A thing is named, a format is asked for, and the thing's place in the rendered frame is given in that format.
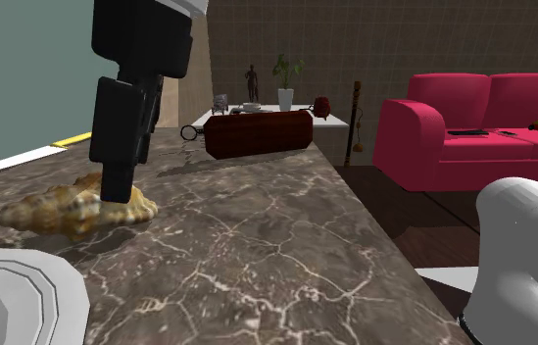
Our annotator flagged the red sofa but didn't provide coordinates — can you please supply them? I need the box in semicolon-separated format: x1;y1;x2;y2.
371;72;538;193

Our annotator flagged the tan spiral seashell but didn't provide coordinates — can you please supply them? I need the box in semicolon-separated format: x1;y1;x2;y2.
0;171;160;241

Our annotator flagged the dark red case with ring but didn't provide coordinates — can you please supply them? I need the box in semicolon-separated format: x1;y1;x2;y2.
180;109;316;161

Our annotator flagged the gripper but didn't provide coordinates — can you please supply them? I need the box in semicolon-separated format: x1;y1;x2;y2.
88;0;195;205

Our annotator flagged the white side table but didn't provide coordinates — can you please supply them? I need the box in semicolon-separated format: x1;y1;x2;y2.
191;53;351;130

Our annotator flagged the dark wooden pole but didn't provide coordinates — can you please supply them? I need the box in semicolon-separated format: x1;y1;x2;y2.
343;80;366;169

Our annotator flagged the white plate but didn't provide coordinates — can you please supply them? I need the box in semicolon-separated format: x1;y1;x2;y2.
0;248;91;345

